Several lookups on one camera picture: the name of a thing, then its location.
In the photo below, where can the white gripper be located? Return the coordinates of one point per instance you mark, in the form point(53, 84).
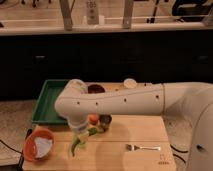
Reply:
point(80, 128)

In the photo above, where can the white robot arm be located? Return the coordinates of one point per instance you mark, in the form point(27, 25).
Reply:
point(192, 100)

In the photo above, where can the small metal cup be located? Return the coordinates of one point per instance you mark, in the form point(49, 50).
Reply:
point(105, 121)

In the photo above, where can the white small cup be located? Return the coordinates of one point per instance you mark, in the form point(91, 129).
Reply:
point(129, 83)

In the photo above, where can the red tomato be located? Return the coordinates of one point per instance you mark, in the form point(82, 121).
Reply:
point(93, 119)

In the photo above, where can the green plastic tray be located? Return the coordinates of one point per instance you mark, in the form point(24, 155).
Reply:
point(44, 112)

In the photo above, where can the dark red bowl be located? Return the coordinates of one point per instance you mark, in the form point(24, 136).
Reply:
point(95, 88)

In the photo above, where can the white crumpled cloth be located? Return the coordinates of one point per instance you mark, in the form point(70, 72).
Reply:
point(43, 146)

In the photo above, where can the orange plastic bowl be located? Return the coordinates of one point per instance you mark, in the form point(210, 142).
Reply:
point(30, 150)

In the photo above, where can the silver fork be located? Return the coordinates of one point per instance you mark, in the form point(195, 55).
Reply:
point(131, 147)

